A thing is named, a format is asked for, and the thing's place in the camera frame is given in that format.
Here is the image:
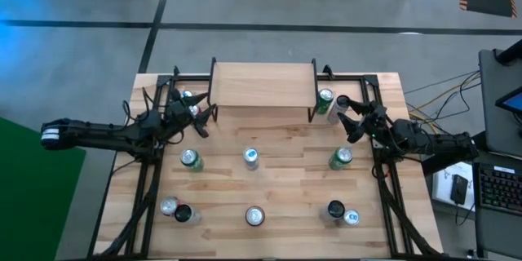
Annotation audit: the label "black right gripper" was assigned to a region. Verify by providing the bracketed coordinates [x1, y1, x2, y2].
[337, 99, 395, 148]

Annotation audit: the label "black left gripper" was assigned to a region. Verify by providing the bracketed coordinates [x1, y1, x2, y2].
[165, 93, 217, 139]

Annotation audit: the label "tall white slim can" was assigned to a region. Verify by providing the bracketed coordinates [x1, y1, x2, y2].
[324, 199, 347, 225]
[174, 203, 203, 225]
[325, 94, 351, 126]

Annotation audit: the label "green Sprite can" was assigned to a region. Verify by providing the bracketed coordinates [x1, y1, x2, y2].
[179, 148, 205, 172]
[314, 87, 335, 116]
[328, 145, 354, 171]

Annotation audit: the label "red white striped can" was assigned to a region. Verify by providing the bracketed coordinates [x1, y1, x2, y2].
[159, 196, 180, 217]

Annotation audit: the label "wooden shelf black metal legs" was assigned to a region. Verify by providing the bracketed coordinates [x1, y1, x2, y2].
[206, 56, 320, 124]

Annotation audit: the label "white paper sheet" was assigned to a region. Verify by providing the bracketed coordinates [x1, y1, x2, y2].
[431, 161, 477, 213]

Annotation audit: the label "red black Darth Vader can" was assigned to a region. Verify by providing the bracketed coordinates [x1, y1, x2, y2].
[244, 205, 267, 228]

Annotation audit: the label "black phone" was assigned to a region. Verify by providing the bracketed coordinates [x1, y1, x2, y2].
[449, 174, 469, 206]

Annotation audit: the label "grey desk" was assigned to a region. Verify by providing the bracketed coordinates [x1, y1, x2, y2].
[472, 48, 522, 260]

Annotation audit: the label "tablet with blue screen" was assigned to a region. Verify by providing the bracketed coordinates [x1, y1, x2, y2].
[495, 89, 522, 116]

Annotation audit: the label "black backlit keyboard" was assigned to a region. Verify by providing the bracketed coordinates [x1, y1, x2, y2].
[472, 161, 522, 217]

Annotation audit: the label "black pole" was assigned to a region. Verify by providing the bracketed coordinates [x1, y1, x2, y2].
[493, 38, 522, 66]

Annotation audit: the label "green floor mat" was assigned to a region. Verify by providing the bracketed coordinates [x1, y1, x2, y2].
[0, 116, 87, 261]

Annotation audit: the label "yellow cable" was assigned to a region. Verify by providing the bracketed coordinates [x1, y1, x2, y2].
[407, 73, 482, 131]

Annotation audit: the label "black cable bundle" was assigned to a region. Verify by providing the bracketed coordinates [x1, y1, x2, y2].
[97, 158, 164, 258]
[373, 158, 437, 258]

